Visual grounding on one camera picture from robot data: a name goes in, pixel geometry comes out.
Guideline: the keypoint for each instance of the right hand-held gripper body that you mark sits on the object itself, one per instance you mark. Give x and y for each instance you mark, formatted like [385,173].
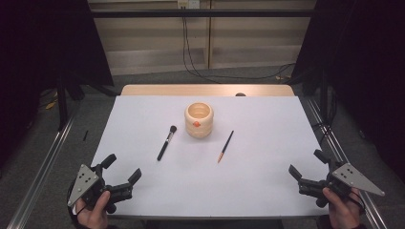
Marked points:
[350,178]

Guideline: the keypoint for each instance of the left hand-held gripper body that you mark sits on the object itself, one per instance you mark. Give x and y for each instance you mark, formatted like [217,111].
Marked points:
[84,181]

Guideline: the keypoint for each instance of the brown pencil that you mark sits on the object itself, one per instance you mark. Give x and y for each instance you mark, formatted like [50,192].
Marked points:
[225,147]

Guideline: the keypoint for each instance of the cream ribbed brush holder cup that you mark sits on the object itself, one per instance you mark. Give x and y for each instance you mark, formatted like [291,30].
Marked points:
[199,127]

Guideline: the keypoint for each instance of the person's right hand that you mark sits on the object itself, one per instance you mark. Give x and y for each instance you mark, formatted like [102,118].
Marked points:
[345,211]

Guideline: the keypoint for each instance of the person's left hand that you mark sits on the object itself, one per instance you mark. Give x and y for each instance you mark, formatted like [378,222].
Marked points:
[94,218]

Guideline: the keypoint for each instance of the small black stick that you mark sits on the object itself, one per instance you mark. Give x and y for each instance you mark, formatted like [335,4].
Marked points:
[85,135]

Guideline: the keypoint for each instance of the white table sheet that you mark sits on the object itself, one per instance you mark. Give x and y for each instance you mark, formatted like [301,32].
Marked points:
[143,127]

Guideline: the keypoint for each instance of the black metal stand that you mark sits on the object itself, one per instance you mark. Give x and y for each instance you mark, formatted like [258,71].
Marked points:
[62,105]

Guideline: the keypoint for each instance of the yellow floor scrap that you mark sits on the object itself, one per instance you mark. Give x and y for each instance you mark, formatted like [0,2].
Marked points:
[51,105]

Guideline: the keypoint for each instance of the small dark table knob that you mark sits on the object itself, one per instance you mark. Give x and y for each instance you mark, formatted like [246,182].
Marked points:
[240,94]

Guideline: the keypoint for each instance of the black curtain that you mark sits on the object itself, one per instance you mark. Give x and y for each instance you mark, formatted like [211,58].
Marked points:
[366,63]
[38,47]

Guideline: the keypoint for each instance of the black horizontal metal bar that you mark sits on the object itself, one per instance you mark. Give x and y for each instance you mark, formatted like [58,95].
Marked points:
[203,13]

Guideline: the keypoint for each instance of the aluminium floor rail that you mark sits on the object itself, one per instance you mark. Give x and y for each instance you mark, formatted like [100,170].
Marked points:
[41,178]
[328,133]

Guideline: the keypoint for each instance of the white wall socket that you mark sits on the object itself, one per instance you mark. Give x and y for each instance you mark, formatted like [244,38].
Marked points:
[188,4]

